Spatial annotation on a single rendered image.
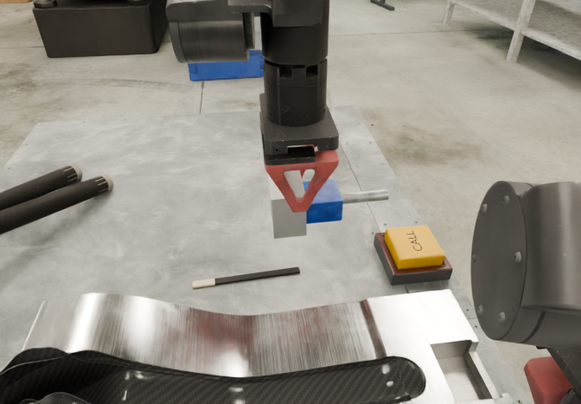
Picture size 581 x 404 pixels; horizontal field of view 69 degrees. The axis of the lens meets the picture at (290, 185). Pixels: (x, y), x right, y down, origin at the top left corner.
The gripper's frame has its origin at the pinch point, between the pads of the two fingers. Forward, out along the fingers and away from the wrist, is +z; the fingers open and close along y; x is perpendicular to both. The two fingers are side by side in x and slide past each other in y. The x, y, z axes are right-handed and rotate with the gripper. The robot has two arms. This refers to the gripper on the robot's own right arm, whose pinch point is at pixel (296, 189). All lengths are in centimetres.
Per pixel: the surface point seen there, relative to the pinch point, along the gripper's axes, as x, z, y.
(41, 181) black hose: -37.9, 10.8, -22.1
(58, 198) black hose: -33.2, 10.1, -16.1
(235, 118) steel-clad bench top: -8, 15, -48
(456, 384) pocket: 11.8, 8.9, 18.2
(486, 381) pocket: 13.8, 7.7, 18.8
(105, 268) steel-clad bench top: -25.2, 14.7, -5.5
